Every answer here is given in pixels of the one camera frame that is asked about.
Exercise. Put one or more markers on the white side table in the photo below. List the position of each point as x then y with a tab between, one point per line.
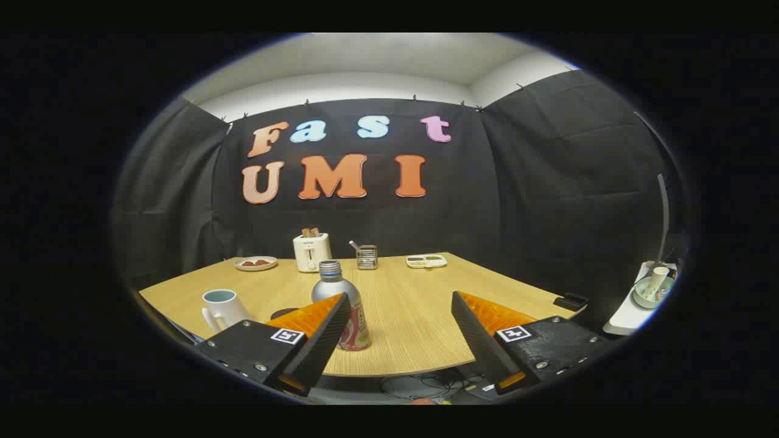
624	316

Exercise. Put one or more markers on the cream paper cup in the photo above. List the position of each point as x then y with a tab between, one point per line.
657	280

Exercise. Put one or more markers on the white divided tray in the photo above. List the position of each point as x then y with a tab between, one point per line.
426	261

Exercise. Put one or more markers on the white cup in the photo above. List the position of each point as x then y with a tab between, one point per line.
225	307

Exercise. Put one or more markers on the pale green bowl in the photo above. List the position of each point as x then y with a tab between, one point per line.
644	299

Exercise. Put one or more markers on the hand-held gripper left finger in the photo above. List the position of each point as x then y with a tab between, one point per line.
325	340

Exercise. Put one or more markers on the grey upright panel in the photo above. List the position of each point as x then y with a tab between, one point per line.
664	213

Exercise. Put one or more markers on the silver juice bottle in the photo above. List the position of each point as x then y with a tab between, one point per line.
331	287

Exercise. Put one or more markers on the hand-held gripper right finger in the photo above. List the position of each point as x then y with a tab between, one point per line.
478	340

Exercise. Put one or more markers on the wooden table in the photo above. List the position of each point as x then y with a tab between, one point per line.
414	316

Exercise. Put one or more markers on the metal mesh utensil holder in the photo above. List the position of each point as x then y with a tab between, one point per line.
367	258

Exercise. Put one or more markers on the small black device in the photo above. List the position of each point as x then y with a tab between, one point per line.
571	301

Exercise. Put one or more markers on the white toaster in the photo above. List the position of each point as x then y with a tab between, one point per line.
311	252

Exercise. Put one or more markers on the small white plate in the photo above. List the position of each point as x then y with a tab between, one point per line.
255	266

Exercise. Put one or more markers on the dark brown coaster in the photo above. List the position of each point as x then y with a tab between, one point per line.
282	312

